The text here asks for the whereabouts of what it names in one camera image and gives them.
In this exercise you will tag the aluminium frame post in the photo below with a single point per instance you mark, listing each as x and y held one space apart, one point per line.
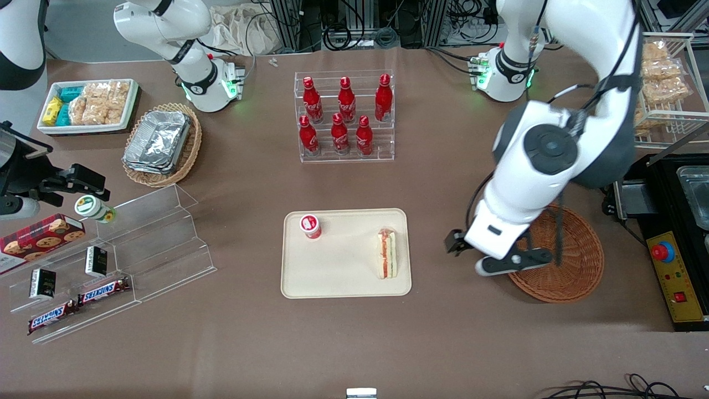
287 25

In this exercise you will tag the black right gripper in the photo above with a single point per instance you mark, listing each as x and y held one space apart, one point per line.
26 170

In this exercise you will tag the black machine housing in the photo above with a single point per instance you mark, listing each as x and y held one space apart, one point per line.
664 221

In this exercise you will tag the red plaid cookie box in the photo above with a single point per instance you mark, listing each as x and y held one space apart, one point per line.
39 241

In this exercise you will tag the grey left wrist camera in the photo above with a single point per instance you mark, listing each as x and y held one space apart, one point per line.
512 264

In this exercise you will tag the clear acrylic bottle rack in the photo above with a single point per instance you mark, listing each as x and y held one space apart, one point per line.
382 141

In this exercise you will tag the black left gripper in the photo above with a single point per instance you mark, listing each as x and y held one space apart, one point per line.
455 241

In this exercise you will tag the red emergency stop button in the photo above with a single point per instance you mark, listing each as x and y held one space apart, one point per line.
663 252

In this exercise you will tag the Snickers chocolate bar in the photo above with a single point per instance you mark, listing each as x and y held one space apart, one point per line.
104 291
52 317

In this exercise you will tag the bagged bread pack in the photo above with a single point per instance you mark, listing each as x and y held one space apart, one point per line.
664 91
662 70
641 123
654 51

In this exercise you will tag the white cloth bag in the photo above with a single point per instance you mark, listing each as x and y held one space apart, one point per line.
243 30

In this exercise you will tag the yellow control panel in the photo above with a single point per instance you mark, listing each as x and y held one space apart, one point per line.
678 282

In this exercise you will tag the small black white box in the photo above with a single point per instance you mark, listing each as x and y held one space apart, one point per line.
42 284
96 261

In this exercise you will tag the small white edge block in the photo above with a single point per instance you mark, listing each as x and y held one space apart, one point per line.
361 394

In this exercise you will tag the red cola bottle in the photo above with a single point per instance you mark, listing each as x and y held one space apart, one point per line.
339 136
364 137
383 100
347 102
308 137
312 102

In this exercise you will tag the stacked aluminium foil trays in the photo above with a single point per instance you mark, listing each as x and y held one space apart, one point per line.
158 141

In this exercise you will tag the oval light wicker basket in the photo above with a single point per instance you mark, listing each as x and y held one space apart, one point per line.
191 149

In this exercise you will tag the triangular sandwich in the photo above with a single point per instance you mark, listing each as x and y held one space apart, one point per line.
387 254

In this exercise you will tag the teal snack box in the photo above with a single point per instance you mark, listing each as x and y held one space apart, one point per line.
63 114
71 93

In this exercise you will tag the beige plastic tray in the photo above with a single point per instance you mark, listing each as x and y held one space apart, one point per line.
343 271

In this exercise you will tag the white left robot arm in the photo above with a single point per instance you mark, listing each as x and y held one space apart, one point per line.
520 183

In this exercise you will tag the red white yogurt cup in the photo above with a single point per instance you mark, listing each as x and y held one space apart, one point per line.
311 226

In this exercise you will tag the green lid white cup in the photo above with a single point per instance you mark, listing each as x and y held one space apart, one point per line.
91 208

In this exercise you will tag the round brown wicker basket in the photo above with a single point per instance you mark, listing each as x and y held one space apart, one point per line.
581 260

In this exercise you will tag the yellow snack box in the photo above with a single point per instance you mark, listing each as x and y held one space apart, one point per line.
53 111

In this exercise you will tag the clear acrylic stepped shelf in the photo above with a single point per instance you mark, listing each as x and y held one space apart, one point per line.
160 244

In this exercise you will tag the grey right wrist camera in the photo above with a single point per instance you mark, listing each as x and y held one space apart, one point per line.
19 208

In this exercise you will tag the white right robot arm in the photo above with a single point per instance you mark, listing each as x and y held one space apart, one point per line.
194 77

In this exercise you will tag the clear rice cracker pack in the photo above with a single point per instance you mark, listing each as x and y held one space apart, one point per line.
96 112
78 111
119 102
97 90

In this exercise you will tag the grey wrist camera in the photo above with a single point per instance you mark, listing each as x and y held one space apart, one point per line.
19 208
512 264

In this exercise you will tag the stainless steel pan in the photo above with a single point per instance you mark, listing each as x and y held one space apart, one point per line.
697 194

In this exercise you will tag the white rectangular snack tray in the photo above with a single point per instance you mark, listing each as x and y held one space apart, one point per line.
133 105

